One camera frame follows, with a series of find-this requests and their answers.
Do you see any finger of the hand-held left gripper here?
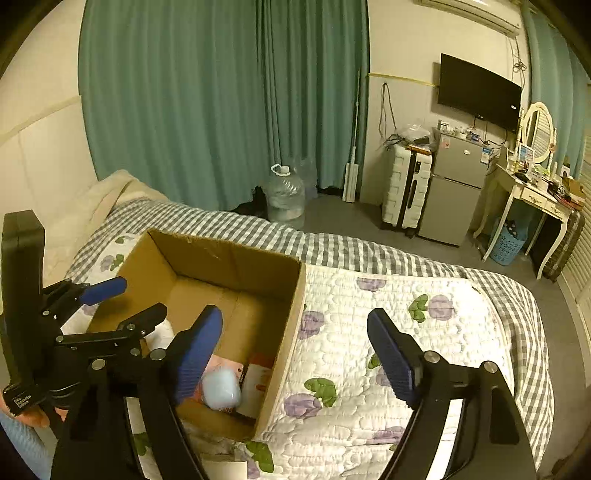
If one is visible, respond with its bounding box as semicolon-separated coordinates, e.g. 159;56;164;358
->
54;302;168;366
41;276;128;320

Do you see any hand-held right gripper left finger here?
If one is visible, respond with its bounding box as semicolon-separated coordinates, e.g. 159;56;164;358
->
50;305;225;480

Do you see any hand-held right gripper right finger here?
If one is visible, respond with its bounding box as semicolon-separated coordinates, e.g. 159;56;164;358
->
366;308;539;480

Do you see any cardboard box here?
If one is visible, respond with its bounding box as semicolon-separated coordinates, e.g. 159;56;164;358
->
88;228;308;441

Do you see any person's left forearm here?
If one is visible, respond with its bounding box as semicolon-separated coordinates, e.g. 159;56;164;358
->
0;413;52;480

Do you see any person's left hand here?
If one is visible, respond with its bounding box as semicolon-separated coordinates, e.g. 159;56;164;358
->
0;399;70;430

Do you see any white plastic bag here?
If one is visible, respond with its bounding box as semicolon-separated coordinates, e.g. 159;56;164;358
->
145;316;178;352

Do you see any light blue rounded case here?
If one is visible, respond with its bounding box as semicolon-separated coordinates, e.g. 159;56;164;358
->
203;369;244;411

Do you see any floral checkered quilt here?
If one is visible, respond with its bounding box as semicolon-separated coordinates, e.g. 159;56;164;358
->
60;198;555;480

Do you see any white and orange carton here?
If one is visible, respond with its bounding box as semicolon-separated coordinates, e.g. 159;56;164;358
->
236;354;278;418

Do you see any cream blanket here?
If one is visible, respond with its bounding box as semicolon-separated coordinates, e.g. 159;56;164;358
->
44;170;169;278

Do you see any white padded headboard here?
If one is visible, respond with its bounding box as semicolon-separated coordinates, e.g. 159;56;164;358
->
0;99;100;222

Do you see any blue plastic basket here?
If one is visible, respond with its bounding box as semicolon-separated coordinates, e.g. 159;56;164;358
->
489;219;528;266

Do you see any black cloth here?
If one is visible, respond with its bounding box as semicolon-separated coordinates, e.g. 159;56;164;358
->
231;185;269;217

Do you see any white suitcase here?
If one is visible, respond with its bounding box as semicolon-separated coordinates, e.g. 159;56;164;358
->
381;145;434;232

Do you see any clear water jug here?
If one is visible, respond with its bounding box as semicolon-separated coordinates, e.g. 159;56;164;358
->
265;164;306;229

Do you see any white flat mop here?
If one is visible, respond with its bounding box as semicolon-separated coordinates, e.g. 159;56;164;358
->
342;69;362;203

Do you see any grey mini fridge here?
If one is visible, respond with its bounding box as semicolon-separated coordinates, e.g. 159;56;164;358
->
418;131;492;247

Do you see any dark plaid suitcase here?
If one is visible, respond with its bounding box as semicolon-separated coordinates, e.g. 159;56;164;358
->
545;208;586;283

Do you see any white dressing table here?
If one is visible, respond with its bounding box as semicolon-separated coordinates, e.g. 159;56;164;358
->
473;157;585;280

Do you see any green curtain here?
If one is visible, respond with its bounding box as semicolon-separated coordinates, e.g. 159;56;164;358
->
78;0;370;217
522;0;591;185

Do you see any crumpled clear plastic bag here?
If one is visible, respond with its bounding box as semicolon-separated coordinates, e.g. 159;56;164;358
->
397;121;439;151

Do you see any cosmetics clutter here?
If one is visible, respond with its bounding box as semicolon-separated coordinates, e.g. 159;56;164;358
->
512;157;586;204

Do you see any oval vanity mirror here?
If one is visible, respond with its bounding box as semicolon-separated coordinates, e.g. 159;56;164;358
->
519;102;557;164

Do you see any white air conditioner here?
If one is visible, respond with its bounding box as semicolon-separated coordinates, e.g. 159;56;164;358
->
413;0;522;38

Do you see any hanging black cable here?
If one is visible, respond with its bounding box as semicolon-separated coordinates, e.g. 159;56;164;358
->
379;82;399;139

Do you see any black wall television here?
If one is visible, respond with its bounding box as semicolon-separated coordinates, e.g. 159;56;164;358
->
437;53;523;134

